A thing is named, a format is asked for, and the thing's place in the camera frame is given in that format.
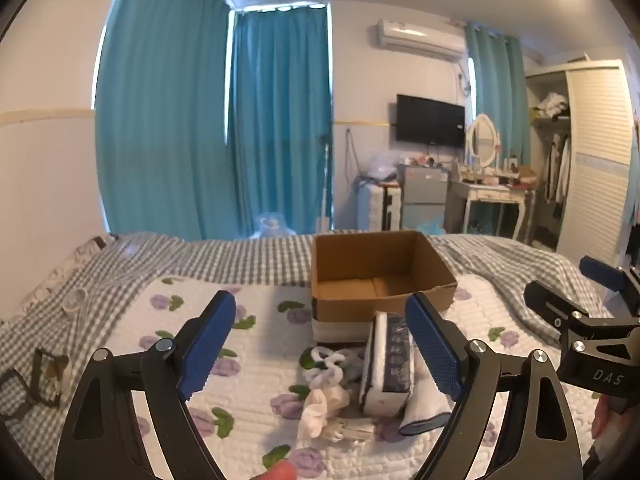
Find white air conditioner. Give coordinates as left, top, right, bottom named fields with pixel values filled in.
left=375, top=19, right=467, bottom=64

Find black wall television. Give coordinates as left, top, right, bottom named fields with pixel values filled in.
left=396, top=93, right=467, bottom=150

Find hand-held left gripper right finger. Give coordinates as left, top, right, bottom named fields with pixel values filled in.
left=404, top=292, right=585, bottom=480

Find pale blue grey sock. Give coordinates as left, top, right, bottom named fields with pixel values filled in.
left=344, top=352, right=370, bottom=382

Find white oval vanity mirror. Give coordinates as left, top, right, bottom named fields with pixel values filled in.
left=465, top=113, right=501, bottom=170

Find white slatted wardrobe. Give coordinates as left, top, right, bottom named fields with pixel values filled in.
left=525, top=59, right=637, bottom=267

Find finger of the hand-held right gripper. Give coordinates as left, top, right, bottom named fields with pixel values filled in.
left=524, top=281, right=617, bottom=347
left=580, top=256, right=640, bottom=317

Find grey checked bedsheet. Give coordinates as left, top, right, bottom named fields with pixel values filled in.
left=0, top=232, right=617, bottom=480

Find clear tape roll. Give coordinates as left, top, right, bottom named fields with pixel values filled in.
left=64, top=289, right=89, bottom=314

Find dressing table clutter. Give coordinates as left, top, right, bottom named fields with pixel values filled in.
left=452, top=157, right=539, bottom=189

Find person's right hand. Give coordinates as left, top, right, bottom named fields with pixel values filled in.
left=593, top=394, right=626, bottom=456

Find brown cardboard box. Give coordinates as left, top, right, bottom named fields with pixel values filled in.
left=310, top=230, right=459, bottom=347

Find white dressing table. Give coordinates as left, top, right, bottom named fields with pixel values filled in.
left=447, top=180, right=537, bottom=242

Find folded clothes pile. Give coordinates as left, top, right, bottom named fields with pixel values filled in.
left=531, top=92, right=570, bottom=122

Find person's left hand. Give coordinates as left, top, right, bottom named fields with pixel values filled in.
left=262, top=462, right=297, bottom=480

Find small white patterned socks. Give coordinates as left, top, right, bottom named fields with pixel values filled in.
left=325, top=416, right=377, bottom=444

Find hanging wall cable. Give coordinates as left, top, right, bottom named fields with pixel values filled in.
left=345, top=127, right=364, bottom=184

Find white cloth with blue trim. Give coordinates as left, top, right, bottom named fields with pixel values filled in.
left=398, top=357, right=455, bottom=437

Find narrow teal curtain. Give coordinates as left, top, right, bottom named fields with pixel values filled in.
left=464, top=22, right=534, bottom=172

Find blue plastic bag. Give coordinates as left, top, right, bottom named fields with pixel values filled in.
left=404, top=212, right=446, bottom=236

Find white floral quilt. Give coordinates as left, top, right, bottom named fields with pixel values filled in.
left=100, top=275, right=603, bottom=480

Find clear plastic bag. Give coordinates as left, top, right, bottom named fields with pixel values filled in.
left=357, top=150, right=399, bottom=182

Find teal curtain with eyelets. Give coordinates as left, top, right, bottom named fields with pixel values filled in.
left=227, top=6, right=335, bottom=237

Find pale blue suitcase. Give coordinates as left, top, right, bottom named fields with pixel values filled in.
left=357, top=182, right=403, bottom=234

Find cream white sock bundle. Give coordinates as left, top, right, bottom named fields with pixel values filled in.
left=297, top=385, right=352, bottom=441

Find hanging clothes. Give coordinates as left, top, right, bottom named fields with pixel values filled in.
left=544, top=132, right=572, bottom=207

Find wide teal curtain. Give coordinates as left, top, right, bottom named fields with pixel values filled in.
left=95, top=0, right=237, bottom=242

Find black framed pouch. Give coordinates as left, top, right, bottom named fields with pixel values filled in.
left=0, top=347, right=71, bottom=422

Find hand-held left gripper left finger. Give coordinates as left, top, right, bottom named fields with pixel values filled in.
left=54, top=290, right=237, bottom=480

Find grey mini fridge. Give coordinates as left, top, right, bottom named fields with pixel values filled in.
left=397, top=164, right=449, bottom=234

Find navy and white tissue packet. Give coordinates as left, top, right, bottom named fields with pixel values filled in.
left=359, top=311, right=417, bottom=417

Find light blue plush toy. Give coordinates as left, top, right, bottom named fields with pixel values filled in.
left=252, top=210, right=297, bottom=239

